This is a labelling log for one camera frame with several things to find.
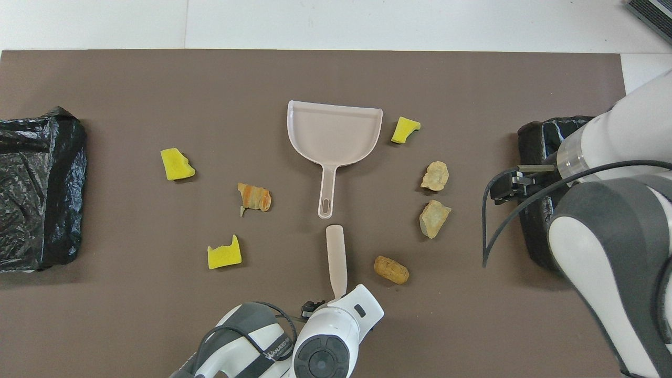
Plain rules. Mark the brown bread roll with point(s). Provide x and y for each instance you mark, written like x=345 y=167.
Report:
x=391 y=270

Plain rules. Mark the beige plastic dustpan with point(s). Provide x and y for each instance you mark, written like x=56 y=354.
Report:
x=333 y=131

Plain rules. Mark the yellow sponge piece green backing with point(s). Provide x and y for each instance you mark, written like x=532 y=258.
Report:
x=404 y=130

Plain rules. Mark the bin with black liner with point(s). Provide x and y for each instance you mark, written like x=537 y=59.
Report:
x=37 y=184
x=535 y=241

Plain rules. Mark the beige brush with black bristles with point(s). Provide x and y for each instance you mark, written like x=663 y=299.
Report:
x=336 y=252

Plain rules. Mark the orange bread scrap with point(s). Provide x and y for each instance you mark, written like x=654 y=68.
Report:
x=255 y=197

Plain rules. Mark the notched yellow sponge piece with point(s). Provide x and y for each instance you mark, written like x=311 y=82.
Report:
x=224 y=256

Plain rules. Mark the beige sponge lump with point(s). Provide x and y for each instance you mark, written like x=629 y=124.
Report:
x=435 y=176
x=433 y=219

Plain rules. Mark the grey ribbed device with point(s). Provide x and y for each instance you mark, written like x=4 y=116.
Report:
x=653 y=13

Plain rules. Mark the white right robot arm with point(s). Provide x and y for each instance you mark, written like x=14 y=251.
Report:
x=604 y=252

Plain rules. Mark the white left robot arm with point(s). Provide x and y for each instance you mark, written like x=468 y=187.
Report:
x=336 y=325

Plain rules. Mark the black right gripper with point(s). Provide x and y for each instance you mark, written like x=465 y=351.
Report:
x=525 y=178

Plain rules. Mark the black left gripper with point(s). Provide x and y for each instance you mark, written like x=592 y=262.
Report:
x=313 y=308

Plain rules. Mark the brown table mat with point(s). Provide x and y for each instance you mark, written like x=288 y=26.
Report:
x=105 y=315

